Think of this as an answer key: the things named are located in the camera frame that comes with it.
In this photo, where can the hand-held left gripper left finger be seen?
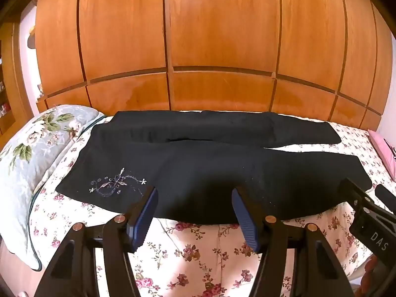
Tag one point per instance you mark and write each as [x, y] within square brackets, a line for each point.
[143, 219]

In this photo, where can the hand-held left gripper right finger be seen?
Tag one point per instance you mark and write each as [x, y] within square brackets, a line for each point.
[247, 219]

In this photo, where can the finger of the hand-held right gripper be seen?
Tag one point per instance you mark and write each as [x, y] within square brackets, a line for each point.
[385, 195]
[355, 191]

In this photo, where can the black embroidered pants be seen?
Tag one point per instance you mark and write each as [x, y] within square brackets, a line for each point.
[191, 167]

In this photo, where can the person's right hand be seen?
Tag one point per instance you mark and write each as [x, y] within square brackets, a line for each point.
[372, 267]

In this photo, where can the pink cushion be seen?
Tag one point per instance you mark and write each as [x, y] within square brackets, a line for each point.
[385, 151]

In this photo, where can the floral bedsheet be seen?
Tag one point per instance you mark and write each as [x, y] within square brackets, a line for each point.
[201, 269]

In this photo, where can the pale blue floral pillow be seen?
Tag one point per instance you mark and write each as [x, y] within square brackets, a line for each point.
[34, 148]

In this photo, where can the small items on shelf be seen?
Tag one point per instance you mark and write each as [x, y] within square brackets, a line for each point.
[4, 109]

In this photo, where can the wooden wardrobe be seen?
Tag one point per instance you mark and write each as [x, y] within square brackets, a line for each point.
[216, 37]

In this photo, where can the wooden shelf unit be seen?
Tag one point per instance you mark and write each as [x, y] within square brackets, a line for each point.
[10, 83]

